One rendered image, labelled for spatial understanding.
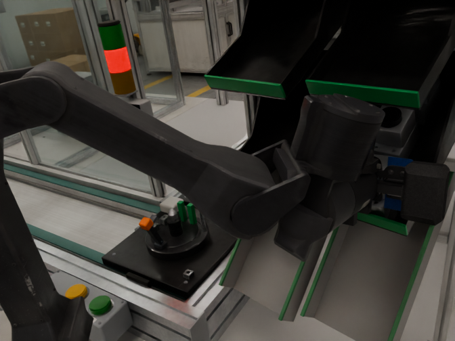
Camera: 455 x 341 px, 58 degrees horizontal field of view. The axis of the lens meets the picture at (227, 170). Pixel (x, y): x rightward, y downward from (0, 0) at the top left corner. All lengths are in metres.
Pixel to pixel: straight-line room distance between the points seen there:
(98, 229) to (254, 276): 0.54
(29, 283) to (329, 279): 0.45
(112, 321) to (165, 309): 0.10
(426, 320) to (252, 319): 0.33
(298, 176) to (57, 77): 0.20
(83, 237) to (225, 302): 0.46
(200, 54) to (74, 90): 5.75
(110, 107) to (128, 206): 0.84
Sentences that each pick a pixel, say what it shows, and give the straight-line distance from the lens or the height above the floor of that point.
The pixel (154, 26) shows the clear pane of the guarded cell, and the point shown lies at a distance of 2.14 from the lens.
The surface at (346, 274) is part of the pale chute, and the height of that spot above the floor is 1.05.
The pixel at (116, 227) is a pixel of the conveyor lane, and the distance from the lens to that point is 1.13.
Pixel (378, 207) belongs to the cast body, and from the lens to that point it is 0.53.
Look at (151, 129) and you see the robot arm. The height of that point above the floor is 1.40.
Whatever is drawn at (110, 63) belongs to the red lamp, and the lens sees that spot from 0.98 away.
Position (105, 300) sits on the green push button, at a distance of 0.84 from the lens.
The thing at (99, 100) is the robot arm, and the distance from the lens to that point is 0.33.
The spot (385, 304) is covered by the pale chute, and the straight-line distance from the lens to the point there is 0.67.
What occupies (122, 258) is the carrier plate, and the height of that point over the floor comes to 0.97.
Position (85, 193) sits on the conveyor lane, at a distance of 1.29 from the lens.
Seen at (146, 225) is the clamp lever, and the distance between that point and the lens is 0.82.
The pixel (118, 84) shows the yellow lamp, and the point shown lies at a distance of 0.98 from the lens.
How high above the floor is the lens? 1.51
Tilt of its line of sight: 27 degrees down
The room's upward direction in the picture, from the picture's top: 8 degrees counter-clockwise
